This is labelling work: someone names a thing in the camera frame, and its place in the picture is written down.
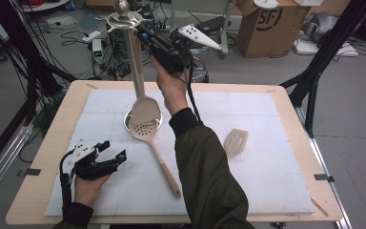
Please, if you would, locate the aluminium rail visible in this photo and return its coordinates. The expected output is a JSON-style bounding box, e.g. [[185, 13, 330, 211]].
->
[[0, 122, 34, 208], [294, 106, 354, 229]]

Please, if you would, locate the cardboard box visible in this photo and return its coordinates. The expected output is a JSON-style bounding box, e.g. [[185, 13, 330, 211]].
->
[[234, 0, 313, 59]]

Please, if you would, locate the white round table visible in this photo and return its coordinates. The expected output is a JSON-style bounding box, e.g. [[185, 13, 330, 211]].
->
[[22, 0, 71, 13]]

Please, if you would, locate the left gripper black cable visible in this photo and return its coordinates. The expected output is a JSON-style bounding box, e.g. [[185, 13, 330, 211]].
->
[[59, 147, 77, 218]]

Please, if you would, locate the small green-lit device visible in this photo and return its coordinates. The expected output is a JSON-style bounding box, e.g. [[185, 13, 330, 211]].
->
[[91, 38, 105, 65]]

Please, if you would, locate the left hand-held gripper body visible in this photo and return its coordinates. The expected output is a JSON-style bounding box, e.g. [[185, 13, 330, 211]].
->
[[66, 138, 120, 181]]

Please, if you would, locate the beige solid spatula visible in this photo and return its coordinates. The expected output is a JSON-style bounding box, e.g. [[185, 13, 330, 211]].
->
[[127, 28, 162, 127]]

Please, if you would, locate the black round stool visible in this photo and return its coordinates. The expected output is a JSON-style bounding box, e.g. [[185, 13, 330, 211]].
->
[[168, 28, 211, 84]]

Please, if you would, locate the beige perforated skimmer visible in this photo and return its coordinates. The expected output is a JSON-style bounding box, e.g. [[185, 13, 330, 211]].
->
[[128, 117, 183, 199]]

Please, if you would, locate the white flat board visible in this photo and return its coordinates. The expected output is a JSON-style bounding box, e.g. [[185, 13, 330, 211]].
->
[[294, 37, 360, 58]]

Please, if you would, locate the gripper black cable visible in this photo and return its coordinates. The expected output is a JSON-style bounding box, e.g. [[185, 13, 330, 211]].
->
[[185, 52, 203, 123], [59, 147, 77, 218]]

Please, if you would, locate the person's right hand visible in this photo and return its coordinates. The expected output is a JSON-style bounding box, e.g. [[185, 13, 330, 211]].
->
[[152, 56, 190, 117]]

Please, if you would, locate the metal utensil stand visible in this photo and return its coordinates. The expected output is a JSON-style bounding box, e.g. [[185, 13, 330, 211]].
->
[[98, 0, 164, 134]]

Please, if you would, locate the person's left hand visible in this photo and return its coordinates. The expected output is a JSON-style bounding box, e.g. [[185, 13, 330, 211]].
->
[[74, 173, 112, 208]]

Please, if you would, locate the black flat case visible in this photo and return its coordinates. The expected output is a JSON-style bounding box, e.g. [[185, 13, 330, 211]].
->
[[194, 15, 227, 34]]

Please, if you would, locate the white foam block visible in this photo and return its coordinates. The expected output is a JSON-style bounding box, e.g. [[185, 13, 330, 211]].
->
[[294, 0, 324, 8]]

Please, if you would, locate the black metal stand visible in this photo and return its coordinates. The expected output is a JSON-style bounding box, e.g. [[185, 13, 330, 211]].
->
[[279, 0, 366, 139], [0, 0, 77, 127]]

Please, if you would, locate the white power strip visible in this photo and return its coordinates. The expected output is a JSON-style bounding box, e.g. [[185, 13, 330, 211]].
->
[[81, 30, 103, 44]]

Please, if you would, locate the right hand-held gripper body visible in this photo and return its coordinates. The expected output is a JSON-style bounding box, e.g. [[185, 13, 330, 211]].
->
[[146, 24, 223, 74]]

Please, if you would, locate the white round lid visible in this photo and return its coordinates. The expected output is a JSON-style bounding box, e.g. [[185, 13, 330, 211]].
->
[[254, 0, 279, 10]]

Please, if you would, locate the grey metal post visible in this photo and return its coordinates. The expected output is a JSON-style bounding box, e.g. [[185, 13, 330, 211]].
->
[[218, 0, 233, 60]]

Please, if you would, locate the black tape strip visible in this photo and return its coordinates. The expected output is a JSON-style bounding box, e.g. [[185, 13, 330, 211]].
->
[[16, 168, 42, 178], [314, 173, 336, 183]]

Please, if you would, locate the beige slotted turner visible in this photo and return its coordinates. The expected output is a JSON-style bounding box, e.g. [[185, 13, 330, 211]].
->
[[222, 128, 250, 160]]

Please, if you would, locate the grey bag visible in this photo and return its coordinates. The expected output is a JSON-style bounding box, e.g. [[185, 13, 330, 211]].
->
[[301, 11, 339, 42]]

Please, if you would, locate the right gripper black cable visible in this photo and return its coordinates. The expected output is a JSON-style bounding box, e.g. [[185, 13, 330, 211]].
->
[[185, 52, 203, 123]]

